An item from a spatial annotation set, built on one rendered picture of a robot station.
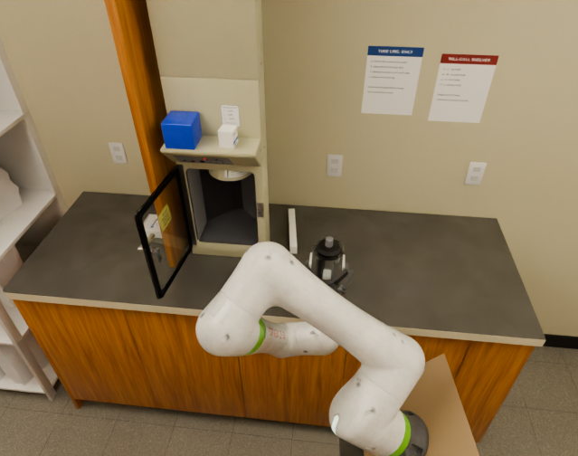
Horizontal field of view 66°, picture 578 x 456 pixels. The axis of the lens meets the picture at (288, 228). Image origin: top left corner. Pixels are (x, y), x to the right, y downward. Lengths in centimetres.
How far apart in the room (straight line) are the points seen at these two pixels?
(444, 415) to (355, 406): 27
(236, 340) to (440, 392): 59
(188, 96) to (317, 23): 60
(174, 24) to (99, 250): 105
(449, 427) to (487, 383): 82
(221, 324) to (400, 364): 43
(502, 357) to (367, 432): 93
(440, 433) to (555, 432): 159
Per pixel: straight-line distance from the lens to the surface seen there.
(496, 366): 199
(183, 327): 190
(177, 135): 150
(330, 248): 159
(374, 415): 113
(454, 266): 198
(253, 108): 151
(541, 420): 284
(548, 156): 223
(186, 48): 150
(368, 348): 108
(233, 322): 97
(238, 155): 147
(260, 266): 96
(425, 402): 133
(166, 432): 257
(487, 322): 181
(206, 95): 153
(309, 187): 216
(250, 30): 143
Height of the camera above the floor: 224
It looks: 39 degrees down
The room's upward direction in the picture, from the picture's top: straight up
